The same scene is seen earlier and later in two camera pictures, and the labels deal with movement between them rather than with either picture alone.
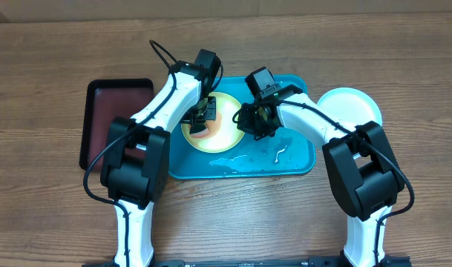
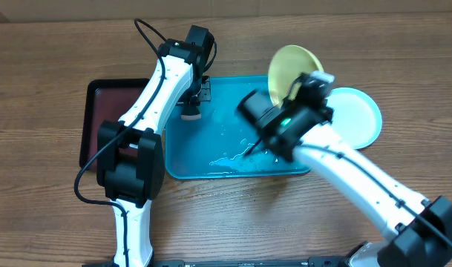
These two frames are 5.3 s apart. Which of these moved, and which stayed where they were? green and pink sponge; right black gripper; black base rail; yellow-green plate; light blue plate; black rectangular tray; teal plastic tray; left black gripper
Moved: green and pink sponge; left black gripper; yellow-green plate; right black gripper
Stayed: black rectangular tray; black base rail; light blue plate; teal plastic tray
